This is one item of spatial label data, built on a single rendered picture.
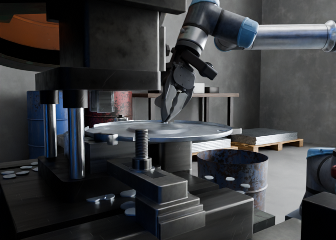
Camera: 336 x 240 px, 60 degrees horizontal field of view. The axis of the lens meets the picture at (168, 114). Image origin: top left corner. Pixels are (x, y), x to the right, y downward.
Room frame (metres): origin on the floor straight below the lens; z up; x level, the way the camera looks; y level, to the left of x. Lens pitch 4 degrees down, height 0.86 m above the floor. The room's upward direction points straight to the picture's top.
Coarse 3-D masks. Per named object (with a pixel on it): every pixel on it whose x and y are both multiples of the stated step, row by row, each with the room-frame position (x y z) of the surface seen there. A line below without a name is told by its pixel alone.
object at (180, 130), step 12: (144, 120) 0.72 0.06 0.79; (156, 120) 0.72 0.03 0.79; (180, 120) 0.72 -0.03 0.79; (84, 132) 0.52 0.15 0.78; (96, 132) 0.54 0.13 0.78; (108, 132) 0.54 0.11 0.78; (120, 132) 0.54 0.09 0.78; (132, 132) 0.54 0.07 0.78; (156, 132) 0.52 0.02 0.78; (168, 132) 0.52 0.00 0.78; (180, 132) 0.53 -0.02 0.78; (192, 132) 0.54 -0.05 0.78; (204, 132) 0.54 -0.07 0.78; (216, 132) 0.54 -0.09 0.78; (228, 132) 0.51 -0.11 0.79
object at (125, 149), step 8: (64, 136) 0.54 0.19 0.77; (88, 136) 0.51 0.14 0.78; (64, 144) 0.55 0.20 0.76; (88, 144) 0.43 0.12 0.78; (96, 144) 0.43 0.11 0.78; (104, 144) 0.44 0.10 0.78; (120, 144) 0.45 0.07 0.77; (128, 144) 0.46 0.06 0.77; (64, 152) 0.55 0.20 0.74; (88, 152) 0.43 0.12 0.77; (96, 152) 0.43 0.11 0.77; (104, 152) 0.44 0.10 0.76; (112, 152) 0.45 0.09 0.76; (120, 152) 0.45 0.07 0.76; (128, 152) 0.46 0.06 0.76; (88, 160) 0.43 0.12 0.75; (96, 160) 0.43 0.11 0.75; (104, 160) 0.44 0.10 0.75; (88, 168) 0.43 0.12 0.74; (96, 168) 0.43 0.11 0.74; (104, 168) 0.44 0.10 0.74
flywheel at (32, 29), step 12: (0, 24) 0.72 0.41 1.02; (12, 24) 0.73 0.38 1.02; (24, 24) 0.75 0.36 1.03; (36, 24) 0.77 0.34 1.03; (48, 24) 0.80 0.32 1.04; (0, 36) 0.72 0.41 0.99; (12, 36) 0.73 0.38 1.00; (24, 36) 0.75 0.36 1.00; (36, 36) 0.76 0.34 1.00; (48, 36) 0.78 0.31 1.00; (12, 48) 0.82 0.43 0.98; (24, 48) 0.79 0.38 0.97; (36, 48) 0.77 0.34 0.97; (48, 48) 0.78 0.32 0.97
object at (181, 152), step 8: (232, 128) 0.62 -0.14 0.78; (240, 128) 0.62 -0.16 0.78; (152, 144) 0.55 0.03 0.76; (160, 144) 0.53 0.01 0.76; (168, 144) 0.54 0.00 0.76; (176, 144) 0.55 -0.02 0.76; (184, 144) 0.56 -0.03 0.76; (152, 152) 0.55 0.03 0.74; (160, 152) 0.53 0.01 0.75; (168, 152) 0.54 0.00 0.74; (176, 152) 0.55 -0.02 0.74; (184, 152) 0.56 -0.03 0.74; (152, 160) 0.55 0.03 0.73; (160, 160) 0.53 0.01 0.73; (168, 160) 0.54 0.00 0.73; (176, 160) 0.55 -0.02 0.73; (184, 160) 0.56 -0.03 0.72; (168, 168) 0.54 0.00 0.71; (176, 168) 0.55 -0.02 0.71; (184, 168) 0.56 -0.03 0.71
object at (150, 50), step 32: (64, 0) 0.51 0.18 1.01; (96, 0) 0.43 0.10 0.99; (64, 32) 0.51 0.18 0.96; (96, 32) 0.43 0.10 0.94; (128, 32) 0.46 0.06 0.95; (160, 32) 0.53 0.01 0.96; (64, 64) 0.51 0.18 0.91; (96, 64) 0.43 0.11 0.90; (128, 64) 0.46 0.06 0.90; (160, 64) 0.53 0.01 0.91
